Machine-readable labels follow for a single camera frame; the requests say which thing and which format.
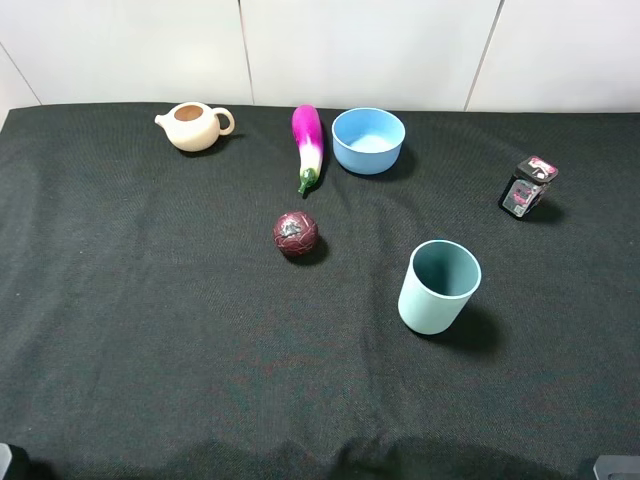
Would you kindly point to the beige ceramic teapot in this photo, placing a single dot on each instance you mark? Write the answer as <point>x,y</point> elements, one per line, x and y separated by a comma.
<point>194,126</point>

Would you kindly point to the dark red round fruit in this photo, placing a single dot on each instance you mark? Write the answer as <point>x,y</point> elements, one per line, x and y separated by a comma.
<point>295,234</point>

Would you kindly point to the purple toy eggplant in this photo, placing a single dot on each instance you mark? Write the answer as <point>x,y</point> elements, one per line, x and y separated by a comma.
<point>308,134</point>

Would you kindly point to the blue plastic bowl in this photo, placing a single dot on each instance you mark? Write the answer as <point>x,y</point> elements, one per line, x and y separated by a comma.
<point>367,141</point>

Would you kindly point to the light teal plastic cup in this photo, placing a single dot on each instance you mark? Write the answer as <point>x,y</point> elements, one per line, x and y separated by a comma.
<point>441,278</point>

